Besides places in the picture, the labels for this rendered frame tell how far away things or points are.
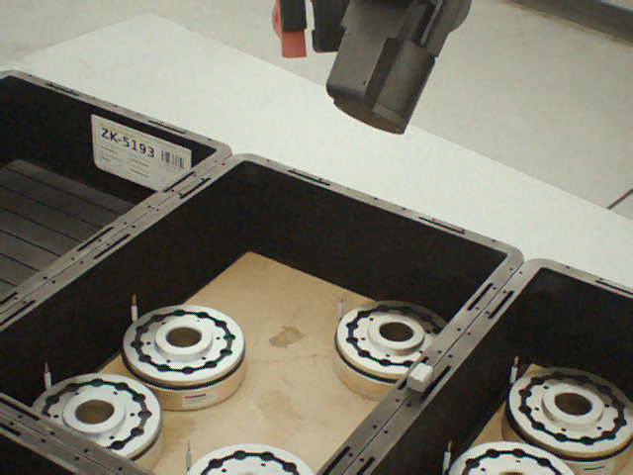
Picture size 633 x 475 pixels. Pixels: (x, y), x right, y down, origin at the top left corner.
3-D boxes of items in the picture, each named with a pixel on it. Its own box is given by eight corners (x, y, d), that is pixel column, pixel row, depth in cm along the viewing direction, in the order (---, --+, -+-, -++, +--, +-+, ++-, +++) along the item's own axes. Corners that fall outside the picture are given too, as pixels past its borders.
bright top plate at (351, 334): (372, 292, 106) (373, 286, 105) (474, 332, 102) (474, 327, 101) (314, 349, 98) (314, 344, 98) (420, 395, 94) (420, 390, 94)
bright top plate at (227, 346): (176, 296, 104) (176, 290, 103) (267, 339, 99) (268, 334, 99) (97, 352, 97) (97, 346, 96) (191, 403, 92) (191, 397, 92)
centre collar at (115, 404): (97, 387, 92) (96, 380, 92) (139, 416, 90) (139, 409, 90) (48, 418, 89) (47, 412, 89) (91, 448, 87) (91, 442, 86)
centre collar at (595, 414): (559, 380, 96) (560, 374, 96) (613, 406, 93) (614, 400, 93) (529, 410, 93) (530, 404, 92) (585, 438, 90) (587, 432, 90)
